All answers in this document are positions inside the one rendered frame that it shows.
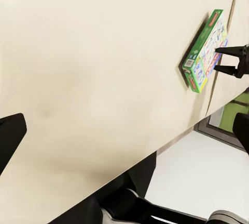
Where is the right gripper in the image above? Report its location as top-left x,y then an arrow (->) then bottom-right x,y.
214,45 -> 249,78

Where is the board game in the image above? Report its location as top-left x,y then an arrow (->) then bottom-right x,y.
182,9 -> 228,94

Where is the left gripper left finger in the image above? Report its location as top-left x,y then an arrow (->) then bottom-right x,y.
0,113 -> 27,176

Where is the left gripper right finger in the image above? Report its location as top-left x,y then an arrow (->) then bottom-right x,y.
232,113 -> 249,155

